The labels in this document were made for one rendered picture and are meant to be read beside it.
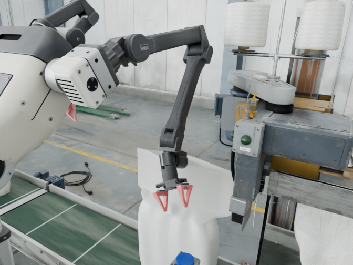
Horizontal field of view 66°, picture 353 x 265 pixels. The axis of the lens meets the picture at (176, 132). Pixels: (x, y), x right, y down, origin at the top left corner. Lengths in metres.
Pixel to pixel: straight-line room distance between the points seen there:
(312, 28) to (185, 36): 0.42
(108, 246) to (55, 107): 1.12
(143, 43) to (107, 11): 7.37
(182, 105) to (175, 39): 0.23
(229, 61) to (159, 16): 2.26
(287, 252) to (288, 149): 0.74
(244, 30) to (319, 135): 0.49
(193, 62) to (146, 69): 6.30
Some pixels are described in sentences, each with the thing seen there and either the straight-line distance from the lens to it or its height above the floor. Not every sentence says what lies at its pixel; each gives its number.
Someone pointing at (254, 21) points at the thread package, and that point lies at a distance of 1.09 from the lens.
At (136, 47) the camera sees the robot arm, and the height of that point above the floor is 1.52.
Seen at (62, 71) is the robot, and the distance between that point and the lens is 0.70.
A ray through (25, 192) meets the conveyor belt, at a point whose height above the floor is 0.38.
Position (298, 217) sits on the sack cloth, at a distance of 1.11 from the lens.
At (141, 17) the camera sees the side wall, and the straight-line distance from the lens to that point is 7.45.
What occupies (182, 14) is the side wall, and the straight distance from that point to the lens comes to 6.81.
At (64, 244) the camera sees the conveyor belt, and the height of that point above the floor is 0.38.
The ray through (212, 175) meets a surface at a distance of 1.15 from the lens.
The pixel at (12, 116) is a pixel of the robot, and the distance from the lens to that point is 0.80.
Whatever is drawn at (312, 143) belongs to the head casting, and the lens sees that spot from 0.82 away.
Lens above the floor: 1.55
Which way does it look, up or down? 19 degrees down
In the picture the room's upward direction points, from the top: 2 degrees clockwise
